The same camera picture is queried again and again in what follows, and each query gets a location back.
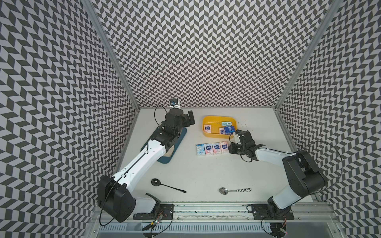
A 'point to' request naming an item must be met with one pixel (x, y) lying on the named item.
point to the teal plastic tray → (166, 159)
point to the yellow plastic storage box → (216, 122)
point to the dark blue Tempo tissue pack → (229, 130)
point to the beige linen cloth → (169, 152)
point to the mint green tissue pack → (226, 123)
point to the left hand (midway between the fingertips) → (184, 113)
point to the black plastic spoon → (157, 182)
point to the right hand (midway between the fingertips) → (228, 149)
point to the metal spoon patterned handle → (223, 191)
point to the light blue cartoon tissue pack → (200, 149)
